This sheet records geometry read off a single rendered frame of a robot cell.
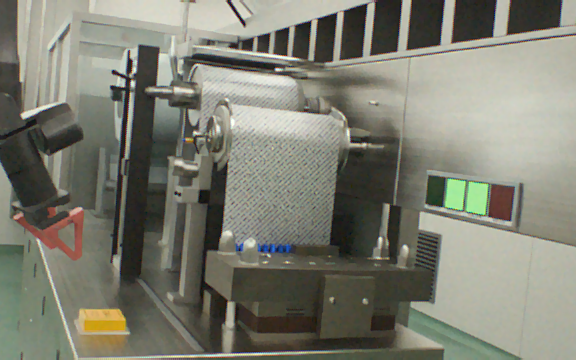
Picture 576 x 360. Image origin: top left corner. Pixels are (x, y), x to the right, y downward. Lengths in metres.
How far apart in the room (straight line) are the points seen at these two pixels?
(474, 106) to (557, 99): 0.19
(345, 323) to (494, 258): 3.59
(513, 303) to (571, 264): 0.55
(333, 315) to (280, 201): 0.28
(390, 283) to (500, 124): 0.36
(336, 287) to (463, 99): 0.40
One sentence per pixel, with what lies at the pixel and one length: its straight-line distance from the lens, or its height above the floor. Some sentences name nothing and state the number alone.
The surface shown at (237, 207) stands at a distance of 1.38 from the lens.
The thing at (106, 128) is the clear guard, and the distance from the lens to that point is 2.36.
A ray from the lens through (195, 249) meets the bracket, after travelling 1.45.
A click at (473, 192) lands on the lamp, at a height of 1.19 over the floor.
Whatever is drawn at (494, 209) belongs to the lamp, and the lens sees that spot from 1.16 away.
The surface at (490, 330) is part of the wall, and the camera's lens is 4.87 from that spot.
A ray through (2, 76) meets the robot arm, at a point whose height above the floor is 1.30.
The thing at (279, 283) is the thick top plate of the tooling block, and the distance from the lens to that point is 1.22.
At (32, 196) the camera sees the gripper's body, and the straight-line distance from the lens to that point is 1.10.
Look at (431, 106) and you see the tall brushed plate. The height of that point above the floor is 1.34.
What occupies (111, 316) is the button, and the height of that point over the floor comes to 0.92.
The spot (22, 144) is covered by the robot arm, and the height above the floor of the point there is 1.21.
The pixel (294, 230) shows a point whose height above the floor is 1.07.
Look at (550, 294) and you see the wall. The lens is 4.45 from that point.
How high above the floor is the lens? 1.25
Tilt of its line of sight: 3 degrees down
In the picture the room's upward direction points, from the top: 5 degrees clockwise
